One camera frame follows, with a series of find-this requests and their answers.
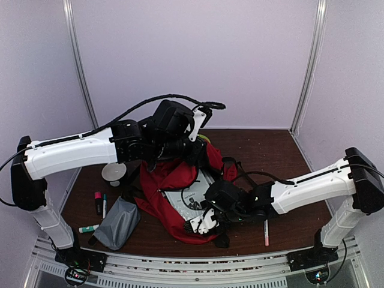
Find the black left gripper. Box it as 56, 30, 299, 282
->
151, 134, 208, 166

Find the grey book with G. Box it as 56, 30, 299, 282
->
163, 170, 214, 221

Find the red backpack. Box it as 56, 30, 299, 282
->
134, 141, 238, 244

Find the grey pencil pouch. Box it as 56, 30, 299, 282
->
88, 197, 141, 251

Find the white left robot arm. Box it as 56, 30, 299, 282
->
5, 94, 225, 266

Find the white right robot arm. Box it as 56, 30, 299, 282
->
184, 147, 383, 265

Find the green plate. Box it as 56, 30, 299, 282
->
199, 134, 211, 143

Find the pink white pen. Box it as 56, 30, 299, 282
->
263, 220, 269, 247

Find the white bowl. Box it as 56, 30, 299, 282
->
101, 163, 127, 187

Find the blue white pen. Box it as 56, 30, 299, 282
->
102, 194, 107, 219

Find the pink black highlighter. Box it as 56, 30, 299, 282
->
94, 191, 103, 215

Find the green white glue stick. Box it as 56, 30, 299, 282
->
79, 224, 100, 233

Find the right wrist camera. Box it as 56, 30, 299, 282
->
205, 180, 242, 212

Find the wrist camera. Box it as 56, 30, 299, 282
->
205, 180, 242, 212
152, 100, 195, 137

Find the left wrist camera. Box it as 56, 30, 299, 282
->
152, 100, 195, 137

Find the aluminium front rail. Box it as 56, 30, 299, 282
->
25, 236, 368, 288

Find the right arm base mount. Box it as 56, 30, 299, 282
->
287, 247, 338, 286

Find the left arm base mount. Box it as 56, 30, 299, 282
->
55, 249, 107, 287

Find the left aluminium frame post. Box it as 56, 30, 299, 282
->
62, 0, 99, 128

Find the aluminium frame post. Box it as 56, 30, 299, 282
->
62, 0, 99, 128
290, 0, 328, 136

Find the right aluminium frame post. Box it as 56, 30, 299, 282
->
290, 0, 328, 136

